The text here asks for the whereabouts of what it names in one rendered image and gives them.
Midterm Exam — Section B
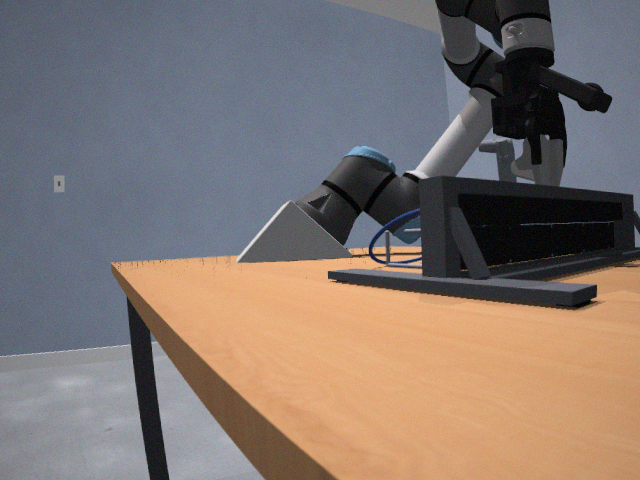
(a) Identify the dark blue cable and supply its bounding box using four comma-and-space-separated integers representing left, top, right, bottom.
368, 209, 422, 265

